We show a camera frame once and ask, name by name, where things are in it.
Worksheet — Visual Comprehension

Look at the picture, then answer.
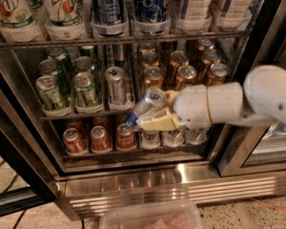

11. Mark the front right green can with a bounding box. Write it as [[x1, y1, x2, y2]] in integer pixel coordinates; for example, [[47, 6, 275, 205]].
[[72, 73, 101, 108]]

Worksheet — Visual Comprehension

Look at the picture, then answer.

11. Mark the middle left green can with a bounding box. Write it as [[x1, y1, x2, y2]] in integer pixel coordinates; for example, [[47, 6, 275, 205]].
[[38, 58, 65, 79]]

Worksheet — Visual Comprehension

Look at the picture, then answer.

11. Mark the silver redbull can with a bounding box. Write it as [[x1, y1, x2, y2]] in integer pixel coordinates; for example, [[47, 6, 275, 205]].
[[105, 67, 127, 105], [126, 87, 166, 130]]

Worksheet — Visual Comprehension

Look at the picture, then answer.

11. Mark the front left green can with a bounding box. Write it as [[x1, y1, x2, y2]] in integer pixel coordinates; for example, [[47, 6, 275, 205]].
[[35, 74, 70, 111]]

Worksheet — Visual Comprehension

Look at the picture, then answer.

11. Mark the front left red can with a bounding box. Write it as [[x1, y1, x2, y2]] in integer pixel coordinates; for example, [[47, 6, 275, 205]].
[[63, 128, 86, 155]]

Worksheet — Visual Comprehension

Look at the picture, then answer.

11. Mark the white drink bottle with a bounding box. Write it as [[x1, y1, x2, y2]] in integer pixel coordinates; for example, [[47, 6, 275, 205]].
[[211, 0, 253, 31], [173, 0, 212, 34]]

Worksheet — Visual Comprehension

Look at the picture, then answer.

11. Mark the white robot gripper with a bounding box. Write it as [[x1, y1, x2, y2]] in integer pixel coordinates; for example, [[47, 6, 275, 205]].
[[136, 82, 243, 131]]

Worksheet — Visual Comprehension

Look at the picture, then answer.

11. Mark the left white drink bottle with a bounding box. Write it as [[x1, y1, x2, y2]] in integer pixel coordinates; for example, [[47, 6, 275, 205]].
[[173, 0, 212, 34]]

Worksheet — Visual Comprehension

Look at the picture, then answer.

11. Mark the red can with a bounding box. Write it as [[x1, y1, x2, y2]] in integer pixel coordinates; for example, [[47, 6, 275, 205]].
[[63, 128, 86, 155], [116, 123, 135, 150], [91, 125, 111, 153]]

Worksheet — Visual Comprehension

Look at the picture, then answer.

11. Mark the front right gold can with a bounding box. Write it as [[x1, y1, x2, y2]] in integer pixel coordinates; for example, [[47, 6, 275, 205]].
[[204, 63, 230, 86]]

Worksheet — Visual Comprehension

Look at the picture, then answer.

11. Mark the blue can behind glass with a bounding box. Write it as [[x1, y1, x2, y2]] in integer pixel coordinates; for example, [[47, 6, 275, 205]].
[[274, 123, 286, 135]]

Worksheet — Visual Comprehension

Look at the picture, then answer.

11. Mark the left 7up bottle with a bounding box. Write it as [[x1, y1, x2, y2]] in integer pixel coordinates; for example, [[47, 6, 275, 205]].
[[0, 0, 41, 42]]

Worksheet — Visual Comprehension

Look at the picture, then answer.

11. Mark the left blue pepsi bottle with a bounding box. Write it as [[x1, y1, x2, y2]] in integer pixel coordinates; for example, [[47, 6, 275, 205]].
[[92, 0, 126, 36]]

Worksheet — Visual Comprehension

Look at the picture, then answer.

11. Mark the front middle gold can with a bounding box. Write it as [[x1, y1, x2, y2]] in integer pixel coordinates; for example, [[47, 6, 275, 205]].
[[174, 65, 197, 91]]

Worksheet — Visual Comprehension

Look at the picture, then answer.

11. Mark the gold can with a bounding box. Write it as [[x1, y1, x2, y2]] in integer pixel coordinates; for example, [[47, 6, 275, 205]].
[[140, 52, 159, 69], [174, 65, 197, 91], [141, 67, 164, 93], [198, 49, 221, 82], [167, 51, 189, 84], [204, 63, 230, 86]]

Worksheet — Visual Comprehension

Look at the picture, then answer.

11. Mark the middle right green can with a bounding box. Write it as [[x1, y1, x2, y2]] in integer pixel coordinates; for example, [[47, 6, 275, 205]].
[[74, 56, 95, 73]]

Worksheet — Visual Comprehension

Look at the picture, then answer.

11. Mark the right 7up bottle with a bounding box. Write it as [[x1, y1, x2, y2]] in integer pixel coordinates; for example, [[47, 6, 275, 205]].
[[44, 0, 87, 41]]

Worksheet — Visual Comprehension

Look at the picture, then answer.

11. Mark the right blue pepsi bottle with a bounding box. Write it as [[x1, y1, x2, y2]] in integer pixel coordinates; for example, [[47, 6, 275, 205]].
[[133, 0, 170, 34]]

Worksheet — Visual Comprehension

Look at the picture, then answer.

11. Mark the clear water bottle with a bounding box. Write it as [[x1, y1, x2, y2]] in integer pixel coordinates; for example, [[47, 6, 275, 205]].
[[162, 131, 184, 147], [141, 131, 160, 149], [185, 130, 207, 145]]

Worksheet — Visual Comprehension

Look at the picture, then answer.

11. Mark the blue pepsi bottle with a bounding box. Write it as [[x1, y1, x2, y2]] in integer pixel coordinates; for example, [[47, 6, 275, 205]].
[[92, 0, 126, 36], [133, 0, 170, 34]]

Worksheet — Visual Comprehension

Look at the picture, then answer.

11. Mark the front left gold can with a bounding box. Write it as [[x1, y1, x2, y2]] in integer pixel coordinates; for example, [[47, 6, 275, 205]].
[[141, 67, 164, 93]]

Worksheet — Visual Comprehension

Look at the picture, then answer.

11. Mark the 7up bottle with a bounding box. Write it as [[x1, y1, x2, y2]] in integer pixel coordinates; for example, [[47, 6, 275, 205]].
[[0, 0, 41, 42], [44, 0, 87, 41]]

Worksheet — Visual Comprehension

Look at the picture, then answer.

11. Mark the left clear water bottle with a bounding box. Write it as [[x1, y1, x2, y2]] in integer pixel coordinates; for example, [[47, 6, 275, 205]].
[[141, 131, 160, 149]]

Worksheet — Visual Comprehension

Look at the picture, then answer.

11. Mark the back left green can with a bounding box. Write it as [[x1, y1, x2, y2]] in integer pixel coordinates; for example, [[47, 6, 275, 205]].
[[47, 47, 73, 72]]

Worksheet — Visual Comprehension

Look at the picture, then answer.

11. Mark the right white drink bottle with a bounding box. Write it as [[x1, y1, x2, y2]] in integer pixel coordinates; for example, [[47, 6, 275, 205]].
[[211, 0, 253, 31]]

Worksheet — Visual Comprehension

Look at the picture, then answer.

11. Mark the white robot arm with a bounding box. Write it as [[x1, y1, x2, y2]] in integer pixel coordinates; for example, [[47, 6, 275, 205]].
[[137, 65, 286, 131]]

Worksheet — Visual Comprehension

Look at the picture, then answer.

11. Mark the front right red can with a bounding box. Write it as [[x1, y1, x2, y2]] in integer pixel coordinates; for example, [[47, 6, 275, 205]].
[[116, 123, 135, 150]]

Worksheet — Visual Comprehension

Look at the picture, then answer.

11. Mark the orange cable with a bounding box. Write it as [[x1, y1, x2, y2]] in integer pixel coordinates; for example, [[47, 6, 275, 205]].
[[251, 197, 286, 212]]

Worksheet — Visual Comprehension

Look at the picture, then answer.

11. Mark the middle clear water bottle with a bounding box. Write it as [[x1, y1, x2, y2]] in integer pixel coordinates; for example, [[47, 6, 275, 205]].
[[162, 131, 184, 147]]

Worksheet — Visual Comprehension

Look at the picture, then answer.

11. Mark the front middle red can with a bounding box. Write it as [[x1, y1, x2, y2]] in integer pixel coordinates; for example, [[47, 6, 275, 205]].
[[91, 125, 111, 153]]

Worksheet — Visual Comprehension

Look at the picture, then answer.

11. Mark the steel fridge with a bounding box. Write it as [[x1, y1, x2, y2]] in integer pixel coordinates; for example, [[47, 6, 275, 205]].
[[0, 0, 286, 220]]

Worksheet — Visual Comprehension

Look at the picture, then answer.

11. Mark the right clear water bottle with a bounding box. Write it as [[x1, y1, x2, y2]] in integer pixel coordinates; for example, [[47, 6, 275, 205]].
[[185, 130, 207, 145]]

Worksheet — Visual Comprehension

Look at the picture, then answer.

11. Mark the green can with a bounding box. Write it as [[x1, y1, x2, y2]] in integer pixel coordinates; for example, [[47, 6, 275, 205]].
[[74, 56, 95, 73], [47, 47, 73, 72], [35, 74, 70, 111], [38, 58, 65, 79], [72, 73, 101, 108]]

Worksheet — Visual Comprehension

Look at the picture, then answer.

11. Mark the clear plastic container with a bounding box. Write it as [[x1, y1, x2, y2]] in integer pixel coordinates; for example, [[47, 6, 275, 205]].
[[99, 199, 204, 229]]

